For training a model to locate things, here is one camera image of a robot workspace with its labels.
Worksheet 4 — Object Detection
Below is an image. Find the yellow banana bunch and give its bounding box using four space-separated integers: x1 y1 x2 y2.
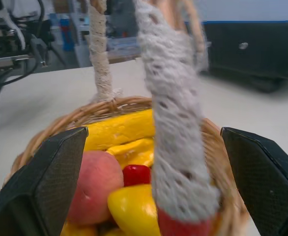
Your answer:
84 109 156 170

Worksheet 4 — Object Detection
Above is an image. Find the yellow bell pepper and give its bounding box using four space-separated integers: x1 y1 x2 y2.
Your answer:
107 183 161 236

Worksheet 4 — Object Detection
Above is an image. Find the black cabinet with silver knob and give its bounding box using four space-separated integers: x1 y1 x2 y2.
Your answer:
201 20 288 93

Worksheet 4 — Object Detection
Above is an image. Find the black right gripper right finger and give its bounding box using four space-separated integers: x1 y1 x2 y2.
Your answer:
220 126 288 236

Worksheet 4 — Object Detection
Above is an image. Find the orange fruit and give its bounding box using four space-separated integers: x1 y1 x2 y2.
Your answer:
60 221 99 236

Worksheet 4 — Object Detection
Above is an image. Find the red apple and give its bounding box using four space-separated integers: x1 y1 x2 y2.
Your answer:
157 207 215 236

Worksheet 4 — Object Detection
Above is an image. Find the pink peach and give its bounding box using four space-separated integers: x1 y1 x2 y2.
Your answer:
66 150 124 226

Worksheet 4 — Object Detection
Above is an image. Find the red cherry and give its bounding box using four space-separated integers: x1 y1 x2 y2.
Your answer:
122 164 151 187

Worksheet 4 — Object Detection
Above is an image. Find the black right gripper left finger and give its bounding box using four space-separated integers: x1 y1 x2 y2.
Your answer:
0 126 89 236

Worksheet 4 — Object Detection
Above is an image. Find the wicker basket with lace handle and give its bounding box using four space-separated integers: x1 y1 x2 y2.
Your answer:
2 0 248 236

